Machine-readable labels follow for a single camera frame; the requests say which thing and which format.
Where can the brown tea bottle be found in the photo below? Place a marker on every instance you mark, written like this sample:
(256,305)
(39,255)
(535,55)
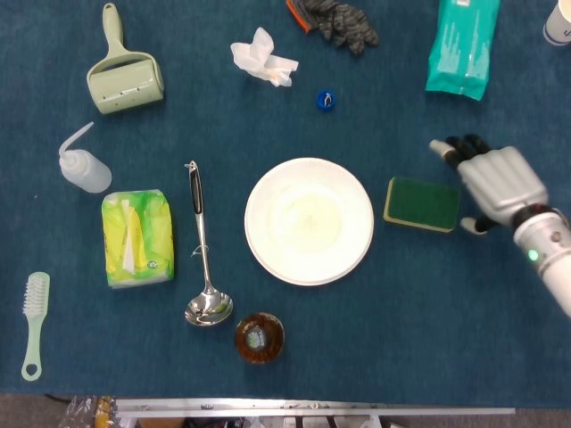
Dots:
(259,339)

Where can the grey knit work glove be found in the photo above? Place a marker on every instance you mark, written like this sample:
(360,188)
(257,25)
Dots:
(343,22)

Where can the green yellow sponge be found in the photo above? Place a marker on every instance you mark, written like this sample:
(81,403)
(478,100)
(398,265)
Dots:
(424,203)

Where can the teal wet wipes pack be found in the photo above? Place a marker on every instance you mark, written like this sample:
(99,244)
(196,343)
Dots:
(459,53)

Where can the white paper cup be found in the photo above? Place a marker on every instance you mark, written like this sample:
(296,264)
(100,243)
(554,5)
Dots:
(560,27)

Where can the crumpled white tissue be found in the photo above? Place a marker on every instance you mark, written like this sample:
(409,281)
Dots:
(254,53)

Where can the aluminium frame rail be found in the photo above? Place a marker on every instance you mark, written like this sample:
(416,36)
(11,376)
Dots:
(312,410)

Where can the teal carpet table cover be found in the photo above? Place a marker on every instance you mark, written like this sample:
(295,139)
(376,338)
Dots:
(401,334)

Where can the translucent squeeze wash bottle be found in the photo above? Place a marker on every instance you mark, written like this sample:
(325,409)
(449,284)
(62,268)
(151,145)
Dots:
(89,174)

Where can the pale green scrub brush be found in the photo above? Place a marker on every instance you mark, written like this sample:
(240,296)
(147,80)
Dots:
(35,321)

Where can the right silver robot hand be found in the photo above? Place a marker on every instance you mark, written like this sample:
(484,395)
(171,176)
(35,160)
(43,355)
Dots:
(504,183)

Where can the blue bottle cap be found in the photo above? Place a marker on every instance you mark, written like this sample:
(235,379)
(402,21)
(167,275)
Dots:
(322,105)

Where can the white round plate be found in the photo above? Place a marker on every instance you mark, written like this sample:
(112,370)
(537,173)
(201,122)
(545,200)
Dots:
(308,249)

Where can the yellow green tissue pack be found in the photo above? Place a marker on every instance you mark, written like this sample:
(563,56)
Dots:
(156,232)

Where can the pale green lint roller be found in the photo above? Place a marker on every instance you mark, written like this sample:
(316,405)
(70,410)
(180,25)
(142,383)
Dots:
(125,84)

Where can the steel ladle black grip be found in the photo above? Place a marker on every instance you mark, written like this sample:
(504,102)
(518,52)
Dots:
(207,307)

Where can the crinkled clear plastic bag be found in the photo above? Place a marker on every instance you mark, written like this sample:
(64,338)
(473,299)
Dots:
(85,412)

